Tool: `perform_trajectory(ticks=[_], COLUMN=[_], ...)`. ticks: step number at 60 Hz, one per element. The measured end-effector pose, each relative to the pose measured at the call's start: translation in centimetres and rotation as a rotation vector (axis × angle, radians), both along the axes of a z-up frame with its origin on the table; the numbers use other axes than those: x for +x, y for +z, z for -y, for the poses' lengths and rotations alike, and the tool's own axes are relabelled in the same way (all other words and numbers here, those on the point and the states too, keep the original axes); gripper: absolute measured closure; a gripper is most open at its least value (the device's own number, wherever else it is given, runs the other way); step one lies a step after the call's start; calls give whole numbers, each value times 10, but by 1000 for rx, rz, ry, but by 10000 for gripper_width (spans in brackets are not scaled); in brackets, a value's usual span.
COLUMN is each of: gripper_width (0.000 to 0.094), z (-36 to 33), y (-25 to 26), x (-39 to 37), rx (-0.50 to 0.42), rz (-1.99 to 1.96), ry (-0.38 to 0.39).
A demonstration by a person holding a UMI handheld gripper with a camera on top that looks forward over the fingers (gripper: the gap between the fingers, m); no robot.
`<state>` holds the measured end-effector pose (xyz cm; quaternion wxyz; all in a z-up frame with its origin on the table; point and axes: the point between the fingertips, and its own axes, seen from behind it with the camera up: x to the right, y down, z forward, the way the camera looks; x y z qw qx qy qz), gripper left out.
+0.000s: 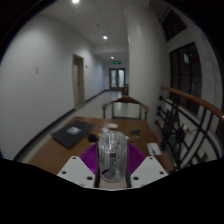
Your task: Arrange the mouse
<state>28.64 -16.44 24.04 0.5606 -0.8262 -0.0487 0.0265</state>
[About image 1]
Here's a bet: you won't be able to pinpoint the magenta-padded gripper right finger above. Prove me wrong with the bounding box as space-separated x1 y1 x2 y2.
125 143 170 189

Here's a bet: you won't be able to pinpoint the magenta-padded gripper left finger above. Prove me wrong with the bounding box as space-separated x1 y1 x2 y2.
57 143 101 189

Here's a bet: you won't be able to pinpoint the white booklet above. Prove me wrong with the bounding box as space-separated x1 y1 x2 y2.
146 142 163 157

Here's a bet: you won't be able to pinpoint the small black box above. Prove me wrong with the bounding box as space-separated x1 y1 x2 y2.
87 133 99 143

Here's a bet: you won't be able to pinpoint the black closed laptop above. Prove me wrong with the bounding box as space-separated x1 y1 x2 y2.
50 119 98 150

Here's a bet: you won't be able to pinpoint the black key bunch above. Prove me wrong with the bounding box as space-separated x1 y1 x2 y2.
129 129 142 138

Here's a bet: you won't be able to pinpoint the black railing with wooden handrail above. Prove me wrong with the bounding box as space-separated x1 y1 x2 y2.
154 85 224 171

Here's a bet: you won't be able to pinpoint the wooden armchair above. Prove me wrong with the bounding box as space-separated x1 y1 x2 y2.
101 96 150 121

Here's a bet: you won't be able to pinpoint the beige room door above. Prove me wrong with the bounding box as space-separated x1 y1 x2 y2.
72 53 86 108

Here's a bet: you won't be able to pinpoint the glass double door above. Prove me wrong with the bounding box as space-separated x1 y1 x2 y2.
108 67 127 91

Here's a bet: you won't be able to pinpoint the dark window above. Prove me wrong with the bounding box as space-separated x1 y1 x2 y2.
169 42 203 115

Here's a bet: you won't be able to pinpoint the recessed ceiling lights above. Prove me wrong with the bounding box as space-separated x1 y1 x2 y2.
70 0 116 61

